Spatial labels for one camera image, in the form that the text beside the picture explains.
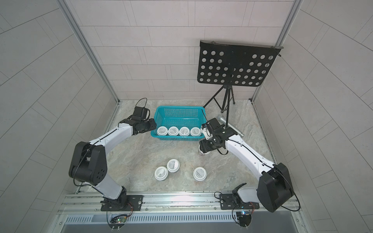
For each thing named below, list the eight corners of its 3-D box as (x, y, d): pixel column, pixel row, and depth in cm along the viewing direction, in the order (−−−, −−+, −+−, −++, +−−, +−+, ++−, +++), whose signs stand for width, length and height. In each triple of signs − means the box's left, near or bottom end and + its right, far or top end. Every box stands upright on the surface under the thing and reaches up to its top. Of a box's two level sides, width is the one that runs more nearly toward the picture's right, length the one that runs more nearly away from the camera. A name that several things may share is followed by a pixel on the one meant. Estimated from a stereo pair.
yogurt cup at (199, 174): (193, 183, 79) (193, 179, 74) (193, 171, 83) (193, 167, 78) (205, 183, 79) (206, 179, 74) (205, 171, 83) (206, 167, 78)
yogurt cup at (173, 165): (168, 175, 82) (166, 170, 75) (169, 164, 86) (167, 158, 79) (179, 175, 82) (178, 170, 75) (180, 164, 86) (178, 158, 79)
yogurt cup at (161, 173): (156, 182, 79) (153, 178, 74) (158, 170, 83) (155, 166, 78) (168, 182, 79) (166, 178, 74) (169, 170, 83) (167, 166, 78)
